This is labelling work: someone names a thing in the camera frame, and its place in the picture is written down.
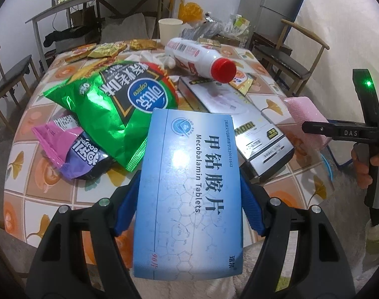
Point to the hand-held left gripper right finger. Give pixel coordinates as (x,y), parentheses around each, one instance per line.
(253,211)

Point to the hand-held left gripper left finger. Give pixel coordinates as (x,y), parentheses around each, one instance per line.
(125,208)

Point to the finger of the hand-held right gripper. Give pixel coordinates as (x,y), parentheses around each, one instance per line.
(333,131)

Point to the blue medicine box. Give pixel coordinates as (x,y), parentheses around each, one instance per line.
(189,193)

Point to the green and red chip bag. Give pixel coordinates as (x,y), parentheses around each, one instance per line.
(99,115)

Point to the person's right hand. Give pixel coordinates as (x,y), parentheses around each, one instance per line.
(359,171)

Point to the pink sponge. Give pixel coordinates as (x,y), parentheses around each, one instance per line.
(301,109)

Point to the pink purple snack packet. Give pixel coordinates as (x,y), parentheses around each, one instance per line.
(80,155)

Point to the white quilted mattress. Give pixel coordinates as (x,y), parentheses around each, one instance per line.
(348,37)

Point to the silver white flat box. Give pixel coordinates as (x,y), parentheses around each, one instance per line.
(255,124)

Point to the wooden chair black seat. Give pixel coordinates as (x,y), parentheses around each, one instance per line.
(283,62)
(11,74)

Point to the patterned tablecloth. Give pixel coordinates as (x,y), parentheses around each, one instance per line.
(36,162)

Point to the yellow white sachet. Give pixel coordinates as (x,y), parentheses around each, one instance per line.
(244,82)

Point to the dark wooden stool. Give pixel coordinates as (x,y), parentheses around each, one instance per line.
(264,39)

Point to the green white paper bag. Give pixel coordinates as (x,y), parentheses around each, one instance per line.
(241,25)

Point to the white crumpled tissue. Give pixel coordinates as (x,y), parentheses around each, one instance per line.
(152,57)

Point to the gold foil packet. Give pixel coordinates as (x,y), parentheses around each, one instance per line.
(208,41)

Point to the white bottle red cap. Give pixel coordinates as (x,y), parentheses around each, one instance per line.
(192,54)

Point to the red yellow snack packet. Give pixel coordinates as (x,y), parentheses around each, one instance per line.
(79,53)

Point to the crumpled grey plastic bag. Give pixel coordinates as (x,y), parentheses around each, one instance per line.
(205,29)

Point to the brown gold snack packet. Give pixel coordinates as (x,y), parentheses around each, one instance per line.
(142,44)

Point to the grey cushion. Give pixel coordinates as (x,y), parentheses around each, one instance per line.
(124,26)

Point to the black cloth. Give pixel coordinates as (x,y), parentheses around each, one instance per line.
(68,34)

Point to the white paper cup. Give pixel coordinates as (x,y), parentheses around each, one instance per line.
(170,29)

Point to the yellow plastic bag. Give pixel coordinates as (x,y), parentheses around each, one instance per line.
(191,11)

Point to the open cardboard box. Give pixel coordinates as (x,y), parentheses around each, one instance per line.
(83,15)

